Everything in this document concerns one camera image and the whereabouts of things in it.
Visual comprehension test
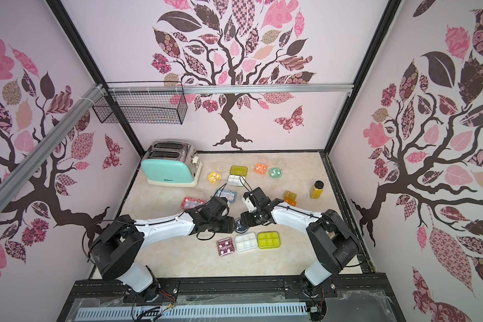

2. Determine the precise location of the orange small pillbox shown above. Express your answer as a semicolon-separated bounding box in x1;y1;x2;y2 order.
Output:
284;199;297;207

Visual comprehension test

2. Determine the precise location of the green round pillbox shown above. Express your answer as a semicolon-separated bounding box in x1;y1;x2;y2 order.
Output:
268;159;287;179

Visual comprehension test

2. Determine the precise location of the aluminium rail back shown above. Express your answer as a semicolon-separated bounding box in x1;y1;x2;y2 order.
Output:
183;83;354;95

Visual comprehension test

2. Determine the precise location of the yellow small pillbox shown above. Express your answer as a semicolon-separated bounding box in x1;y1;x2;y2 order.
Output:
283;190;297;201

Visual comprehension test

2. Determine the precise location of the olive lid pillbox back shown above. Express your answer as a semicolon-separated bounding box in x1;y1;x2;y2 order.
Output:
228;165;248;186

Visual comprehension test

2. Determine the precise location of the yellow bottle black cap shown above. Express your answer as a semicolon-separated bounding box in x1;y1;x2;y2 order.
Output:
309;181;325;199

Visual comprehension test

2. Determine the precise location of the green lid white pillbox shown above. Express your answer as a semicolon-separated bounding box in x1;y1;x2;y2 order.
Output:
257;232;281;250

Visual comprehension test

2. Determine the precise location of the yellow round pillbox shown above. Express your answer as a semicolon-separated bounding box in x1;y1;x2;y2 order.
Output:
207;162;224;183

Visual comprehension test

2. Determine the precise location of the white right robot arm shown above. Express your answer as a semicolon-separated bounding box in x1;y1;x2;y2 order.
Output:
240;188;362;288

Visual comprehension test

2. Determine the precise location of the dark round pillbox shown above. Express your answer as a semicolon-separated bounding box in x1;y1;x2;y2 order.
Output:
234;218;248;234

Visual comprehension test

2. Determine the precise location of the white slotted cable duct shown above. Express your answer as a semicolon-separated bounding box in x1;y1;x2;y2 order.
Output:
72;303;309;321

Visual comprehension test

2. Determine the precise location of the mint green toaster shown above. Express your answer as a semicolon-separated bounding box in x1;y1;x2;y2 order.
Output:
141;140;203;188

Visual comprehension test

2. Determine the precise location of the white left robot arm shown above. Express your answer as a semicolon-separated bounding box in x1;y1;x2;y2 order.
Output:
87;197;236;293

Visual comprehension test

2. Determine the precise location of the aluminium rail left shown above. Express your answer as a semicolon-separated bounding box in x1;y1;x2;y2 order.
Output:
0;84;105;214

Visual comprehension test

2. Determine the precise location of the red rectangular pillbox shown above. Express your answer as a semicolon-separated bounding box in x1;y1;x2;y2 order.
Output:
181;189;207;210

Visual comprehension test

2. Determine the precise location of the clear white pillbox front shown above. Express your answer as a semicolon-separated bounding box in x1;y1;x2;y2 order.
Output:
234;232;258;252

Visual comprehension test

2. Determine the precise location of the blue rectangular pillbox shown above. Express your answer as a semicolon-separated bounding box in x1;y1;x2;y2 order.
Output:
215;189;237;203

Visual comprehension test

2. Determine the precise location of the black wire basket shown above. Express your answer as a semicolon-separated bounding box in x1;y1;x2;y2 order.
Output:
93;80;188;125

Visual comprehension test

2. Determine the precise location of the magenta small pillbox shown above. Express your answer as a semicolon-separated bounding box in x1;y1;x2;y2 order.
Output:
216;237;236;257

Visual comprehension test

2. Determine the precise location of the aluminium rail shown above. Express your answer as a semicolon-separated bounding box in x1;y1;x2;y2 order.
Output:
183;83;354;95
0;84;105;214

